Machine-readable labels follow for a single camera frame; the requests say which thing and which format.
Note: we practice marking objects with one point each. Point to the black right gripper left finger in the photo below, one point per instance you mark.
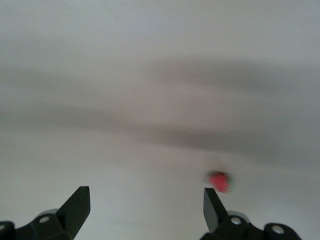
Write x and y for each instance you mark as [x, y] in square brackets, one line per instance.
[72, 215]

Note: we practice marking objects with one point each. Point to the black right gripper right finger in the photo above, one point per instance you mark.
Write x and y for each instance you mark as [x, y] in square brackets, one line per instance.
[212, 212]

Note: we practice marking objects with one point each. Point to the red strawberry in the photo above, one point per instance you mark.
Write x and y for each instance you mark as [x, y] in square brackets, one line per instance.
[220, 181]

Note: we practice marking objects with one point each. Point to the brown table cover sheet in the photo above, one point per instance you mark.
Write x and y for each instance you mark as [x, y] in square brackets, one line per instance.
[125, 100]

